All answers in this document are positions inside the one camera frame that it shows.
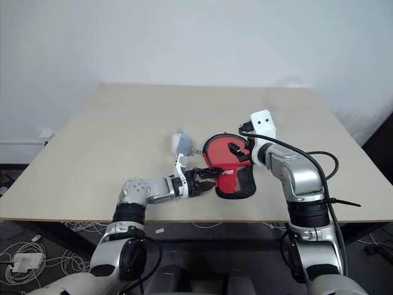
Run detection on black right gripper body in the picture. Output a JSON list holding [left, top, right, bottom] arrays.
[[236, 118, 255, 162]]

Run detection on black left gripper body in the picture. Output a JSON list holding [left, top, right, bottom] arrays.
[[184, 169, 203, 198]]

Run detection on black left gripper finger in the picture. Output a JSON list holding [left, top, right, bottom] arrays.
[[196, 179, 217, 194], [194, 167, 225, 181]]

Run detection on red paddle case black trim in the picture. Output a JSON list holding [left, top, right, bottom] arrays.
[[201, 132, 258, 201]]

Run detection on black zip tie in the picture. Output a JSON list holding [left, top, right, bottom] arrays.
[[324, 197, 362, 208]]

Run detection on white power adapter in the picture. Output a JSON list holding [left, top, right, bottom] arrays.
[[11, 253, 47, 273]]

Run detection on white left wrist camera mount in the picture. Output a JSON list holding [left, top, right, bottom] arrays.
[[173, 153, 190, 198]]

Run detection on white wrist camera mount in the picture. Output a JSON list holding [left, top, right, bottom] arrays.
[[249, 108, 278, 168], [173, 153, 190, 198]]

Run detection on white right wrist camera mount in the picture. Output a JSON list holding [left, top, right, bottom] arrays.
[[249, 108, 278, 168]]

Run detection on grey white plush keychain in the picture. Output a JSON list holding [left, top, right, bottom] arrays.
[[169, 128, 204, 157]]

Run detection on black metal table frame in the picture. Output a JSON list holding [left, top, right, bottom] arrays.
[[18, 219, 393, 256]]

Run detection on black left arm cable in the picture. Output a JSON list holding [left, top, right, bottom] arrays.
[[121, 235, 164, 295]]

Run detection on white floor cable tangle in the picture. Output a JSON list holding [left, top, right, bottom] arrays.
[[0, 220, 107, 292]]

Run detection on white wall cable trunking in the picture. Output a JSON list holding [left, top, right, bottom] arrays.
[[0, 131, 55, 146]]

